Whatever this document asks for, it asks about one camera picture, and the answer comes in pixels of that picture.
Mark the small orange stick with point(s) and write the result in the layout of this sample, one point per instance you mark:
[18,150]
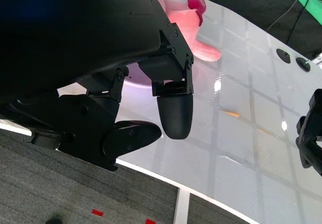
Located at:
[230,113]

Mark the green cloth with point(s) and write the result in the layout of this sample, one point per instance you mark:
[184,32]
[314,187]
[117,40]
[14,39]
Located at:
[318,12]

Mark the red floor tape mark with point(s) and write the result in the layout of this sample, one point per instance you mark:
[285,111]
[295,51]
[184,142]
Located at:
[97,212]
[150,221]

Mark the lilac plastic plate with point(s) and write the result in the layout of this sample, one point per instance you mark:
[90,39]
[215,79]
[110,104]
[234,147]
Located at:
[135,79]

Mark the white table leg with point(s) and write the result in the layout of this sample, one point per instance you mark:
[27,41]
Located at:
[182,209]

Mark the pink plush beaver doll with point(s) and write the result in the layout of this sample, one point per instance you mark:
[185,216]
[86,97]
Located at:
[183,20]

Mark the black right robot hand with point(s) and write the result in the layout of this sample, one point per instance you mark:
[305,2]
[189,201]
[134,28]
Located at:
[313,138]

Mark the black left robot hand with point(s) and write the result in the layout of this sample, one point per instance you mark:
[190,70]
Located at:
[75,32]

